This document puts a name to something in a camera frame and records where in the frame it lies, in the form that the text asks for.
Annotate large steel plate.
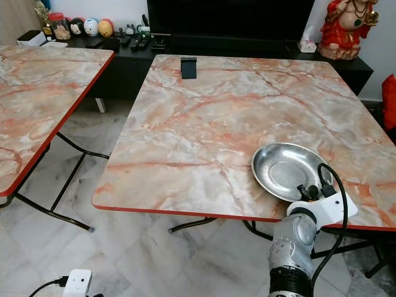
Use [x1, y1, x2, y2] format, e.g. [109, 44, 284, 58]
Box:
[251, 143, 332, 203]

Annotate black metal table legs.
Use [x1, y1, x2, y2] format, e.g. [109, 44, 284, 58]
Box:
[0, 131, 110, 233]
[168, 216, 396, 280]

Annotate red cushion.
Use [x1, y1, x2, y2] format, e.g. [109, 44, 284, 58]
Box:
[381, 74, 396, 131]

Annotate white pink tissue box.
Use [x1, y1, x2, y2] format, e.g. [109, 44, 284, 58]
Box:
[298, 37, 318, 54]

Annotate red buddha statue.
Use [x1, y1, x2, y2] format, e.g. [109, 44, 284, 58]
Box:
[318, 0, 380, 61]

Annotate black phone stand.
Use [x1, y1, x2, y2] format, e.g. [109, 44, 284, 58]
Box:
[180, 56, 198, 80]

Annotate small white box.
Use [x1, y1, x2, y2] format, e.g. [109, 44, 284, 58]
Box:
[17, 30, 48, 48]

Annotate black television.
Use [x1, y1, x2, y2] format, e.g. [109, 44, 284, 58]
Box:
[147, 0, 316, 38]

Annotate glass jar red lid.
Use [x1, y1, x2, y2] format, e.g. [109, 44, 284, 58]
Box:
[48, 12, 72, 41]

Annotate gold trophy figurine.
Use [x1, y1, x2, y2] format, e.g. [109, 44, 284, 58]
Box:
[35, 1, 52, 32]

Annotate black white round figurine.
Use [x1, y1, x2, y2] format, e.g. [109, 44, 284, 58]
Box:
[69, 17, 86, 37]

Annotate green white mug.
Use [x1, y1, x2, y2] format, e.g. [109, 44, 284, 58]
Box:
[137, 14, 153, 35]

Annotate yellow orange round figurine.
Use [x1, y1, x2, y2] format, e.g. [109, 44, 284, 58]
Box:
[98, 19, 115, 39]

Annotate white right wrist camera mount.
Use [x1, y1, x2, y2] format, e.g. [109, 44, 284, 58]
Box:
[288, 191, 358, 229]

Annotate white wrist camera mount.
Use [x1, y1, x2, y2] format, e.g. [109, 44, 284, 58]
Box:
[63, 269, 93, 297]
[288, 191, 358, 229]

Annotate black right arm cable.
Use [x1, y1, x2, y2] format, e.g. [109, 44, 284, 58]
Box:
[309, 163, 349, 297]

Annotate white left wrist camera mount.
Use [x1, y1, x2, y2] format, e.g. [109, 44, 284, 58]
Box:
[63, 269, 93, 297]

